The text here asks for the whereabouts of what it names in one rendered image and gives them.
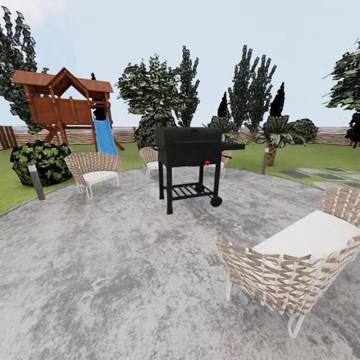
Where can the charcoal grill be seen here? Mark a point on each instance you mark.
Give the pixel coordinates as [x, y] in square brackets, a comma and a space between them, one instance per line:
[190, 147]

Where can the bush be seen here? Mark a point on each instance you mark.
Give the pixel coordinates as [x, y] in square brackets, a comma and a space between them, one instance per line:
[276, 132]
[145, 134]
[306, 129]
[49, 160]
[223, 122]

